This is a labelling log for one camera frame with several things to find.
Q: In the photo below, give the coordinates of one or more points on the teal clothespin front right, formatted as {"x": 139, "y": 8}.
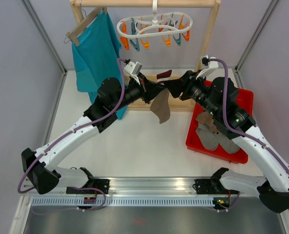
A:
{"x": 177, "y": 40}

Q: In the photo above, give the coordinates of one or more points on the wooden clothes hanger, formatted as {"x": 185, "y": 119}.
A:
{"x": 82, "y": 23}

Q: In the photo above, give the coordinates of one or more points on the beige sock maroon striped cuff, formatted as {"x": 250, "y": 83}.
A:
{"x": 161, "y": 109}

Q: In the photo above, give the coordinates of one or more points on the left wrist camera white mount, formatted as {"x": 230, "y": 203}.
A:
{"x": 133, "y": 69}

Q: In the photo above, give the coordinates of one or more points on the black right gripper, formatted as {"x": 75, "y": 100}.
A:
{"x": 186, "y": 82}

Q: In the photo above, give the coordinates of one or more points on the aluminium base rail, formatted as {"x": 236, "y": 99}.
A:
{"x": 154, "y": 186}

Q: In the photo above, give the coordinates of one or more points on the wooden clothes rack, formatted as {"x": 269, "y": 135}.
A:
{"x": 159, "y": 56}

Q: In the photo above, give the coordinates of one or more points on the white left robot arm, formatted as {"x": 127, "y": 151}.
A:
{"x": 42, "y": 165}

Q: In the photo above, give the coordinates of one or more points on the orange clothespin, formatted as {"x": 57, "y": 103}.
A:
{"x": 146, "y": 43}
{"x": 124, "y": 41}
{"x": 186, "y": 36}
{"x": 167, "y": 41}

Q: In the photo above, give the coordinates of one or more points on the grey sock black stripes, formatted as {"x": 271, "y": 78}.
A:
{"x": 228, "y": 145}

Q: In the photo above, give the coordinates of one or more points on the white clip hanger frame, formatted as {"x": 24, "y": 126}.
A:
{"x": 155, "y": 25}

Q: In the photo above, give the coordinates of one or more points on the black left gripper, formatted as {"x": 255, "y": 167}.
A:
{"x": 149, "y": 89}

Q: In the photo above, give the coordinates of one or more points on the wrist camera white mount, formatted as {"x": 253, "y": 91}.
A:
{"x": 209, "y": 65}
{"x": 133, "y": 69}

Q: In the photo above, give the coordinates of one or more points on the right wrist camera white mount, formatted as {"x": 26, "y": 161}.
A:
{"x": 209, "y": 65}

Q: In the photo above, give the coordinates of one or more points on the teal clothespin front left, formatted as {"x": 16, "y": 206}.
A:
{"x": 135, "y": 44}

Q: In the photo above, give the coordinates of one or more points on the red plastic tray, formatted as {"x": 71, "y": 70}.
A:
{"x": 245, "y": 101}

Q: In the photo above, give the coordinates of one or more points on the teal t-shirt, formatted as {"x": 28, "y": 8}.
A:
{"x": 95, "y": 58}

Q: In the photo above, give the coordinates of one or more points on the teal clothespin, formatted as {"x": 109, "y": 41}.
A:
{"x": 135, "y": 44}
{"x": 177, "y": 40}

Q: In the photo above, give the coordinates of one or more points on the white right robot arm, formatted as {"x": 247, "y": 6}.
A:
{"x": 219, "y": 100}

